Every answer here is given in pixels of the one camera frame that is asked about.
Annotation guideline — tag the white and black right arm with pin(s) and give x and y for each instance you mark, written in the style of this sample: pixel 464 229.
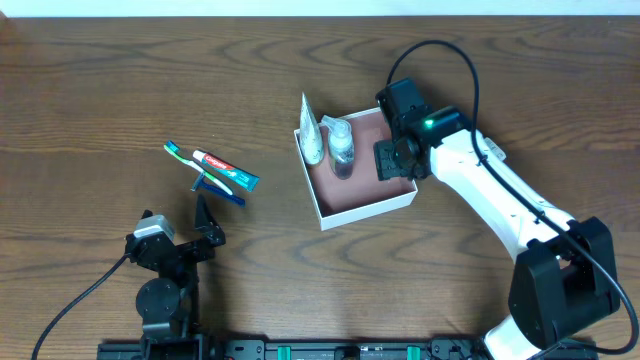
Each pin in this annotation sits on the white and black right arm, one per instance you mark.
pixel 564 277

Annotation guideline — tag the blue disposable razor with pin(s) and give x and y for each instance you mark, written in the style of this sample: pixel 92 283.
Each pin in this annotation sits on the blue disposable razor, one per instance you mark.
pixel 201 184

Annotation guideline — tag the clear pump spray bottle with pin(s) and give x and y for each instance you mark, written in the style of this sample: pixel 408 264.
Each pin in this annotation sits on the clear pump spray bottle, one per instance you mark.
pixel 341 146

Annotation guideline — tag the green and white soap packet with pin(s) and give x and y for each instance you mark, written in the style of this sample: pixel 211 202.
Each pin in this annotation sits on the green and white soap packet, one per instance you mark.
pixel 495 149

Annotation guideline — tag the white leaf-print lotion tube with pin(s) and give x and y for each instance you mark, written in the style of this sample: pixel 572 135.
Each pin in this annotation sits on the white leaf-print lotion tube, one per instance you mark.
pixel 310 138

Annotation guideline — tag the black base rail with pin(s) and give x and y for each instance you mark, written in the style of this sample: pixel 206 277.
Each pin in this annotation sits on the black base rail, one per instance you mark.
pixel 209 349

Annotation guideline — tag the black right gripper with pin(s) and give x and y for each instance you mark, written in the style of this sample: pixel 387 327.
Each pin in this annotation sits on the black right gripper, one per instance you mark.
pixel 388 160

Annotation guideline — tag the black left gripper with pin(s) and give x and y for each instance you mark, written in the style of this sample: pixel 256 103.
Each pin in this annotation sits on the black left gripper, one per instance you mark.
pixel 185 248

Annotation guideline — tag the white box with red interior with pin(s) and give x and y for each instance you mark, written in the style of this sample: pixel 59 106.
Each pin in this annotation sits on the white box with red interior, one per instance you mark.
pixel 338 202

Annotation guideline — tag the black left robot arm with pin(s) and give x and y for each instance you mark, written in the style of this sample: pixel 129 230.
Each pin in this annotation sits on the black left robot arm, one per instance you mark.
pixel 169 303

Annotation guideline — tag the red green Colgate toothpaste tube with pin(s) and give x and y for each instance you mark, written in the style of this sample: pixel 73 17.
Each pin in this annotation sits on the red green Colgate toothpaste tube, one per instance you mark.
pixel 244 179

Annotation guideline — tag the green and white toothbrush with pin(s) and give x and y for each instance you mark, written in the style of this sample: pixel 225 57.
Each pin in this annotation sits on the green and white toothbrush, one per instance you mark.
pixel 173 150

